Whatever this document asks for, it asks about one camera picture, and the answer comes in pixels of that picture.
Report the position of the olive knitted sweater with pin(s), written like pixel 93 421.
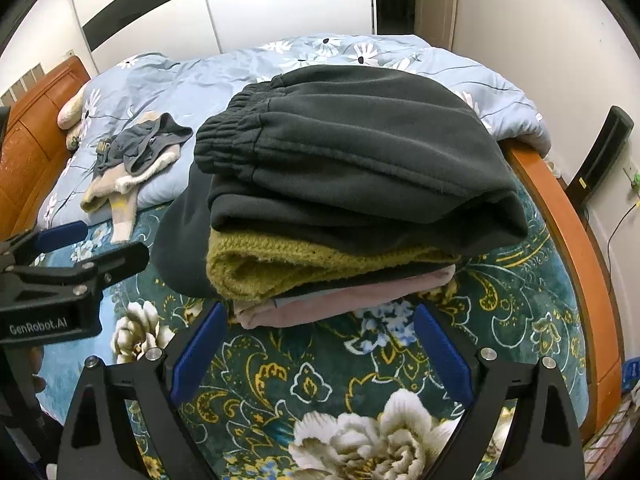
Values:
pixel 260 265

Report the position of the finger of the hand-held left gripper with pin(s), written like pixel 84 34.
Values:
pixel 120 260
pixel 60 234

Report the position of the dark green pants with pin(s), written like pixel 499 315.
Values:
pixel 350 160

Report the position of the blue floral duvet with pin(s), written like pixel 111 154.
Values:
pixel 200 85

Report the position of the black upright panel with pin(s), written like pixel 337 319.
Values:
pixel 605 150

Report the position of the yellow floral pillow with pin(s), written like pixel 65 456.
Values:
pixel 73 137

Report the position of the person's left hand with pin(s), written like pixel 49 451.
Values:
pixel 38 384

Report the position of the brown wooden footboard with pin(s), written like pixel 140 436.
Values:
pixel 575 260

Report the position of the blue plastic object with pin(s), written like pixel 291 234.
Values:
pixel 631 377

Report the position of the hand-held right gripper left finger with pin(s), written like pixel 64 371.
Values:
pixel 200 355

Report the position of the pink garment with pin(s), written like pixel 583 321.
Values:
pixel 325 305

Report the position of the teal floral blanket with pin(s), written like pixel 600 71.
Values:
pixel 300 385

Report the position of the pink cream pillow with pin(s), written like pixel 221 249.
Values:
pixel 70 110

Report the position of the brown wooden headboard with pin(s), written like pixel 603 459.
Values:
pixel 40 135

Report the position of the cream room door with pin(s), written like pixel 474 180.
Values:
pixel 435 15

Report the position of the black garment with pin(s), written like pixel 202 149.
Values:
pixel 180 240

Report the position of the beige fuzzy sweater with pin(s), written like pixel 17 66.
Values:
pixel 120 210

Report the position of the small white object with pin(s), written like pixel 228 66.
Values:
pixel 552 166

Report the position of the white wardrobe with black stripe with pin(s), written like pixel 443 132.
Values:
pixel 250 0

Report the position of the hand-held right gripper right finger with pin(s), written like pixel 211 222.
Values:
pixel 445 355

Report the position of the dark grey printed garment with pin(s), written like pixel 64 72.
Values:
pixel 145 142

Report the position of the wall switch panel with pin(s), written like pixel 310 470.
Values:
pixel 22 82

